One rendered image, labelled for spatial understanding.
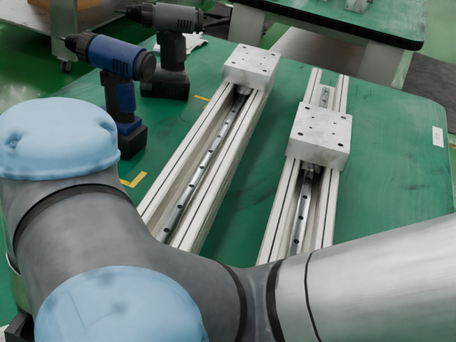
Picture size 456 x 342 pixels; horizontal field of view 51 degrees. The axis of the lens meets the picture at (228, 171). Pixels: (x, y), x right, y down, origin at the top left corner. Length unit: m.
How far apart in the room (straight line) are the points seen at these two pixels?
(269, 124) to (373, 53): 1.18
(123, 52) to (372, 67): 1.58
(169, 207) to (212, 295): 0.50
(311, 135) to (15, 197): 0.66
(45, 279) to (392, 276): 0.18
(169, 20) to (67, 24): 1.88
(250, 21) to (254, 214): 1.58
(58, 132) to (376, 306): 0.21
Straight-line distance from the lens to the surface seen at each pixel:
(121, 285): 0.23
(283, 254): 0.73
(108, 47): 0.88
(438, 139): 1.35
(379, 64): 2.28
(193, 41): 1.52
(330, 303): 0.29
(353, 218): 0.93
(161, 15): 1.11
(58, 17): 2.99
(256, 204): 0.88
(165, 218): 0.75
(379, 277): 0.28
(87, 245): 0.25
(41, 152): 0.28
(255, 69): 1.11
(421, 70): 4.40
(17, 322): 0.40
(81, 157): 0.29
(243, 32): 2.36
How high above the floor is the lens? 1.32
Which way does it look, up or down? 34 degrees down
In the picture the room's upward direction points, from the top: 12 degrees clockwise
